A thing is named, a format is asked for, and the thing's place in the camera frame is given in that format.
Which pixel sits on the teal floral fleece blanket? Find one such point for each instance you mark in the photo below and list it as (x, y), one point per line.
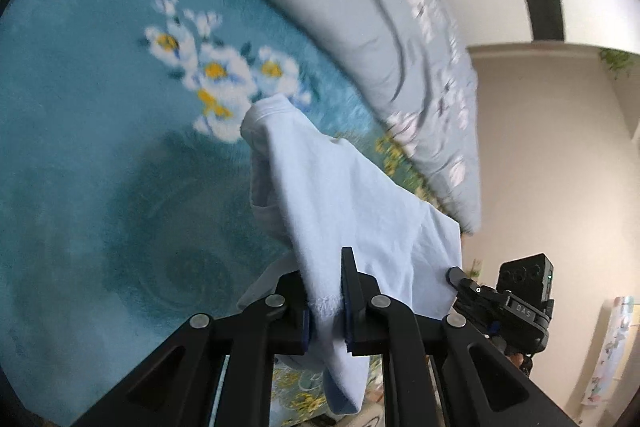
(100, 132)

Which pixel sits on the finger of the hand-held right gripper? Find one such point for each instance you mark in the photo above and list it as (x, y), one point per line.
(467, 289)

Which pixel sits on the light blue shirt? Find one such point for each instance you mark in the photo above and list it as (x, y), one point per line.
(340, 187)

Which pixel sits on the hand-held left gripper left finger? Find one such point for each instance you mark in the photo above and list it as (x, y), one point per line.
(302, 332)

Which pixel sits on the hanging wall poster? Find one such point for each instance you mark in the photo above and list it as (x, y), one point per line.
(612, 347)

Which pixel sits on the green potted plant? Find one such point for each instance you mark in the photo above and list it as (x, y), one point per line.
(617, 59)

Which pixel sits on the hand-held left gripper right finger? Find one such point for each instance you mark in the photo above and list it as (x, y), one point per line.
(347, 332)

